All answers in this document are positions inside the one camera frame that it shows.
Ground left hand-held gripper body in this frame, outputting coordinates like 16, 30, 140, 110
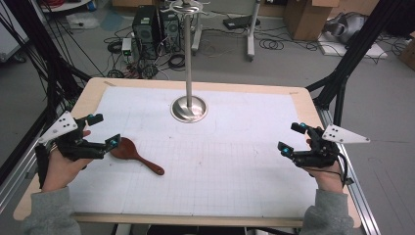
37, 111, 111, 162

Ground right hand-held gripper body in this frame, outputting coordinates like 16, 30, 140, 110
291, 122, 372, 169

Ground brown wooden spoon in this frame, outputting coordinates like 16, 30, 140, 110
109, 136, 165, 176

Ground metal rack stand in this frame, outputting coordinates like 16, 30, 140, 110
160, 0, 213, 124

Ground person's right hand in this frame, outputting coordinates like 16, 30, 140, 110
301, 138, 346, 194

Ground person's left hand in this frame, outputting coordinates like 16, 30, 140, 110
41, 129, 93, 194

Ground white grid mat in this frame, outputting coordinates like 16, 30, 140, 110
67, 85, 319, 218

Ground small white electronics box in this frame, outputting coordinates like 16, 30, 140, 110
120, 37, 133, 57

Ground large black computer tower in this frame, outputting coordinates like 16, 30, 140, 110
131, 5, 161, 61

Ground long white stand leg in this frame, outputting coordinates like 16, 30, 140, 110
246, 0, 262, 63

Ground white foam board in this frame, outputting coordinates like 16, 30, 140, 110
317, 32, 390, 60

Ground large cardboard box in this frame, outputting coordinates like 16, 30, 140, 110
283, 0, 341, 42

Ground grey bag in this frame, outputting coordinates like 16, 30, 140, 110
324, 12, 368, 45

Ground small black computer tower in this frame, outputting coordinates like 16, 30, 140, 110
160, 9, 182, 53

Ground white round table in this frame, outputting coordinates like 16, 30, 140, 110
40, 0, 92, 14

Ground black flat device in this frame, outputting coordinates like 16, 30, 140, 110
222, 14, 261, 30

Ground short white stand leg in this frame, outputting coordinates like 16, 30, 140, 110
190, 13, 204, 57

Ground small cardboard box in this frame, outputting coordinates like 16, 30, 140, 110
398, 32, 415, 71

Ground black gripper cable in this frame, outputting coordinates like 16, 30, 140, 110
336, 151, 355, 188

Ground aluminium rail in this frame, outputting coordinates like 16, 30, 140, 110
317, 107, 381, 235
0, 107, 67, 213

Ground black frame with cables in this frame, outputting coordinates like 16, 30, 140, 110
0, 0, 92, 184

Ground black coiled floor cable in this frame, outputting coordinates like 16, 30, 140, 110
258, 38, 286, 51

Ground black frame struts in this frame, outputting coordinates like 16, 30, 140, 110
306, 0, 415, 126

